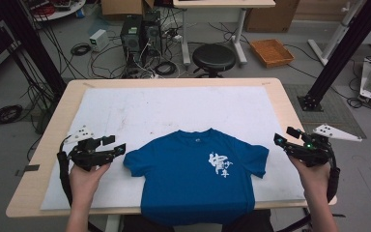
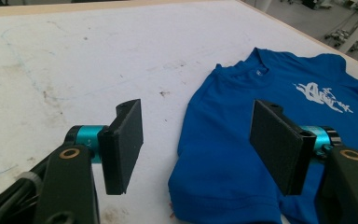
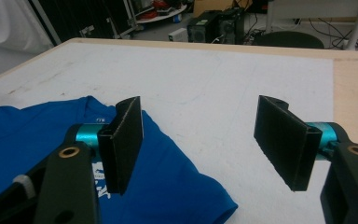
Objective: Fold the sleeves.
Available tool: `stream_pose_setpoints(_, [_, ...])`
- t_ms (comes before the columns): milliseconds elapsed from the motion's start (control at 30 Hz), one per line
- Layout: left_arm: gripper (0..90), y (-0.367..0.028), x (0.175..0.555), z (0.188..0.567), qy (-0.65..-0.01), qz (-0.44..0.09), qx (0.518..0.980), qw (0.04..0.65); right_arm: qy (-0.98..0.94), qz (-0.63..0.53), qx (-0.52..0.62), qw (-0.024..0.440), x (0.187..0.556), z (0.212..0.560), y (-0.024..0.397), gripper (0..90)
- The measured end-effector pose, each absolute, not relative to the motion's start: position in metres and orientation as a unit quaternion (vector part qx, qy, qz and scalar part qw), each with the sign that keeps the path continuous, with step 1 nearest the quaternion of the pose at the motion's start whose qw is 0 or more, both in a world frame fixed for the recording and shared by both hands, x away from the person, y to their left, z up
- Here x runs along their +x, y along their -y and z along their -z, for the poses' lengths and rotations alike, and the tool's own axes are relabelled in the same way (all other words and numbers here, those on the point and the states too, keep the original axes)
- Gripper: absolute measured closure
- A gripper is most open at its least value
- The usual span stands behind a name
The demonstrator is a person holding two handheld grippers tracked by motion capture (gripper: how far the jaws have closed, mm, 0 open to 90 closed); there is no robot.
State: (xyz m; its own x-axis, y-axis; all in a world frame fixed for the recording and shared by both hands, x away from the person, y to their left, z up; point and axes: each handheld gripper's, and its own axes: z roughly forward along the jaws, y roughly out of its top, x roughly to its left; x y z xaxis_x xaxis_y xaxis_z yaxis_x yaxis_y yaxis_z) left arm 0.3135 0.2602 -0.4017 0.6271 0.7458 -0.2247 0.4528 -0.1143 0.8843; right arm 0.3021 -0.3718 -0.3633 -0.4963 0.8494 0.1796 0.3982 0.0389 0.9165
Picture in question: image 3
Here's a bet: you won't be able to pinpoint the white metal table frame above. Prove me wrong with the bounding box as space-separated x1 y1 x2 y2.
265 0 358 51

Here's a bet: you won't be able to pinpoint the white round shelf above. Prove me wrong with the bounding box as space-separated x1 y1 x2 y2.
135 4 188 24

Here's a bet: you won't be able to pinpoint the white curtain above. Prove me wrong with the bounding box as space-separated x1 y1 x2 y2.
0 0 56 84

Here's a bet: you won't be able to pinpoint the black floor cables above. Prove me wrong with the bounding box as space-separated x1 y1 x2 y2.
307 18 358 52

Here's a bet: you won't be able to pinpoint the dark round seat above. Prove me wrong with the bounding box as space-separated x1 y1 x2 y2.
255 31 325 49

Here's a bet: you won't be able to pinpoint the blue t-shirt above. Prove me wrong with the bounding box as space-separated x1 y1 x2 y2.
0 95 239 224

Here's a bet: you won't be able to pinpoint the black computer tower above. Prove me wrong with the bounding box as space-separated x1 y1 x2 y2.
218 8 246 45
187 10 222 44

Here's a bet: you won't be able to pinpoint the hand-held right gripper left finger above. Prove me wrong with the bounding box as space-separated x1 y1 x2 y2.
75 95 145 196

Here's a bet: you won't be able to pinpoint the small white box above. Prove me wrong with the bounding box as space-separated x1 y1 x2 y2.
168 27 189 43

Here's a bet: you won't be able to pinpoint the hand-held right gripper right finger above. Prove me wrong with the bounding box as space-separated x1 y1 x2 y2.
254 94 338 192

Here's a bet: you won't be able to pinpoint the black flight case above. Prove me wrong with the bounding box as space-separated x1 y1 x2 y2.
31 0 138 45

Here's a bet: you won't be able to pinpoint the cardboard box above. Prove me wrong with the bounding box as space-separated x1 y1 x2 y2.
193 0 254 19

